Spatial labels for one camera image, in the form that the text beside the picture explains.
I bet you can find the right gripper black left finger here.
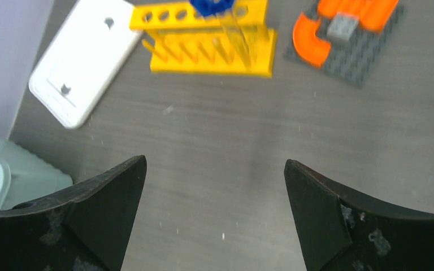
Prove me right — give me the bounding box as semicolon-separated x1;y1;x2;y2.
0;155;147;270

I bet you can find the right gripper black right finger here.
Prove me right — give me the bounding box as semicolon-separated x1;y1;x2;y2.
284;160;434;270

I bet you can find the white plastic lid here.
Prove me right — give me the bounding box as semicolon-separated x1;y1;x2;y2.
28;0;142;129

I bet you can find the thin glass rod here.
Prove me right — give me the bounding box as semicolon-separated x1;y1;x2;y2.
219;11;251;69

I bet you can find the blue hexagonal nut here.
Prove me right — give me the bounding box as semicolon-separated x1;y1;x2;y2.
189;0;235;17

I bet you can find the teal plastic bin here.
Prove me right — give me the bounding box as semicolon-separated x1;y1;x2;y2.
0;138;73;210

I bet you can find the yellow test tube rack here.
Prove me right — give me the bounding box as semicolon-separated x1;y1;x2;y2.
129;1;277;77

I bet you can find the orange curved block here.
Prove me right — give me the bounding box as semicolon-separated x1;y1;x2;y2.
292;0;399;69

